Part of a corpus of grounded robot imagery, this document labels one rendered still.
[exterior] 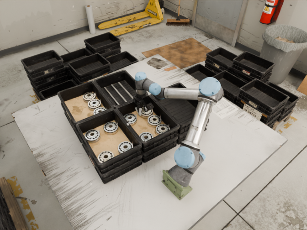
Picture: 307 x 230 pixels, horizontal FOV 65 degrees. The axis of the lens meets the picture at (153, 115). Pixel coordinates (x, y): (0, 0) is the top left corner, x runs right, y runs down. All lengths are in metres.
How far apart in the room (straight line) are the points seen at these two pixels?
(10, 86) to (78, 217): 2.72
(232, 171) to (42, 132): 1.45
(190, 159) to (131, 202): 0.49
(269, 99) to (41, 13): 3.71
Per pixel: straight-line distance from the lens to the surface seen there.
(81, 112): 1.94
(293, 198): 2.73
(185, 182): 1.52
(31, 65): 3.30
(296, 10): 4.08
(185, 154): 1.34
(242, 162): 1.85
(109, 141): 1.69
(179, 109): 1.91
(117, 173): 1.64
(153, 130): 1.74
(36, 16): 4.67
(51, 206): 2.50
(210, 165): 1.76
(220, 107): 2.19
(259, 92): 2.85
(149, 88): 1.55
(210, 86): 1.38
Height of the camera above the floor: 2.13
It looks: 45 degrees down
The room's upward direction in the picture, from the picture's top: 1 degrees clockwise
